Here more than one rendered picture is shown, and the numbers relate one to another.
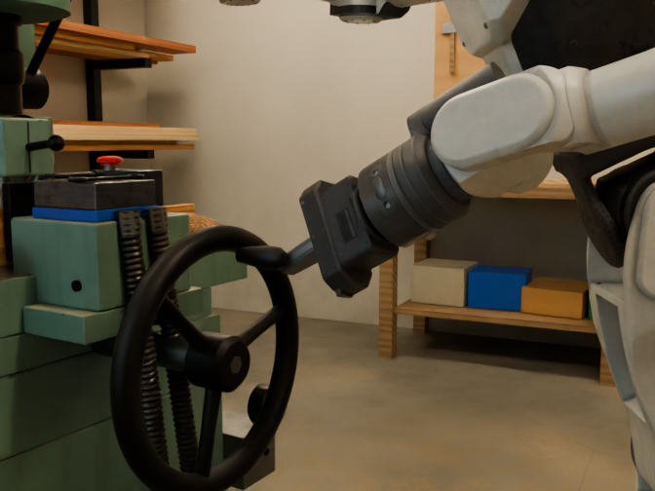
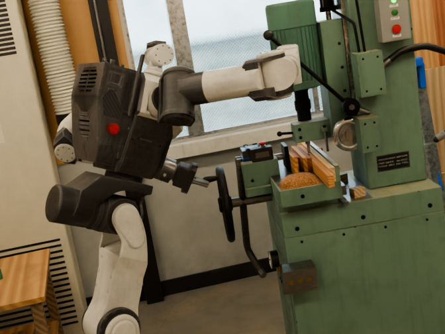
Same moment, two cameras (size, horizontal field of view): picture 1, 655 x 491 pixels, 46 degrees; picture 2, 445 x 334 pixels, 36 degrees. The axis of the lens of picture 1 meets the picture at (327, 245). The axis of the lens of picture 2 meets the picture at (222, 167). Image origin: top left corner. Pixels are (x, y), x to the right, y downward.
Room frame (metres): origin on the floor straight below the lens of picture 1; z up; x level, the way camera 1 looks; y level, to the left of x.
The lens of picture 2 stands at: (2.87, -1.26, 1.51)
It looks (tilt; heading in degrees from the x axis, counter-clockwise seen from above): 13 degrees down; 146
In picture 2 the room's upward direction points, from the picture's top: 9 degrees counter-clockwise
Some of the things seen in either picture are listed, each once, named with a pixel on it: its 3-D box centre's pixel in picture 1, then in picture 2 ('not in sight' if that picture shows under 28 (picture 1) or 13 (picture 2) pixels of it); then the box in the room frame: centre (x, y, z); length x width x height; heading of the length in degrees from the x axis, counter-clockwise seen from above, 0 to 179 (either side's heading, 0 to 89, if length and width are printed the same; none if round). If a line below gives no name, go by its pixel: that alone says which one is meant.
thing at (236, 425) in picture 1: (229, 446); (297, 277); (1.11, 0.15, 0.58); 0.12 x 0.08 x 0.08; 59
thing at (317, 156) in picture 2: not in sight; (314, 157); (0.96, 0.43, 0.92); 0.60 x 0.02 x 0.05; 149
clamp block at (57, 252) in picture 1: (103, 254); (259, 169); (0.85, 0.25, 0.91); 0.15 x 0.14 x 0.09; 149
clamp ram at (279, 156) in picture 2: (57, 220); (277, 157); (0.89, 0.32, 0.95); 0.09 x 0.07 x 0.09; 149
